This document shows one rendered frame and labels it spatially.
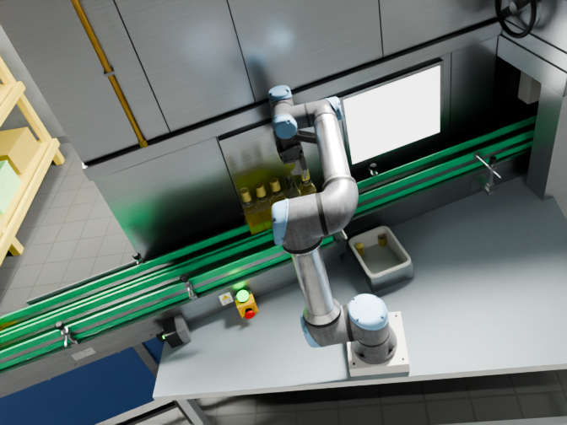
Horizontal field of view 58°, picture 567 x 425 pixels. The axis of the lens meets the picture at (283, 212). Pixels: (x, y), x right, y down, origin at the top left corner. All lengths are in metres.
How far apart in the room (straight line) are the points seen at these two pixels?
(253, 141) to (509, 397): 1.61
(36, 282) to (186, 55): 2.47
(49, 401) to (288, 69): 1.61
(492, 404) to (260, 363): 1.16
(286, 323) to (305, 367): 0.20
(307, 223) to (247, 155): 0.68
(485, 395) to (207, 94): 1.79
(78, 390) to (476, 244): 1.69
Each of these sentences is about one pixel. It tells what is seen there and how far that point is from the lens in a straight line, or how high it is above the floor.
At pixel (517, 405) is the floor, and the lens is 2.63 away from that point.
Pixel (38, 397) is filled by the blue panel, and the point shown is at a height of 0.65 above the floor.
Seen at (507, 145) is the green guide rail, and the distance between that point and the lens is 2.30.
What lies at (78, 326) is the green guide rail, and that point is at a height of 0.95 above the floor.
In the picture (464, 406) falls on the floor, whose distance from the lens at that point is 2.60.
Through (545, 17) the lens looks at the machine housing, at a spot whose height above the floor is 1.48.
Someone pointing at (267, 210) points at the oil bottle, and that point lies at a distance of 1.93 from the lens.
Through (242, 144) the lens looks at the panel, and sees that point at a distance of 1.92.
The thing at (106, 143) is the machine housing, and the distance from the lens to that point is 1.88.
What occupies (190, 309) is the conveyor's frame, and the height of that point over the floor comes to 0.83.
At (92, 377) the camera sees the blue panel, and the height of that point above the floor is 0.64.
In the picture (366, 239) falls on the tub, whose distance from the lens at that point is 2.08.
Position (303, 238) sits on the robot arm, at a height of 1.37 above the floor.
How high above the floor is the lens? 2.34
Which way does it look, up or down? 42 degrees down
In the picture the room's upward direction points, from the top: 16 degrees counter-clockwise
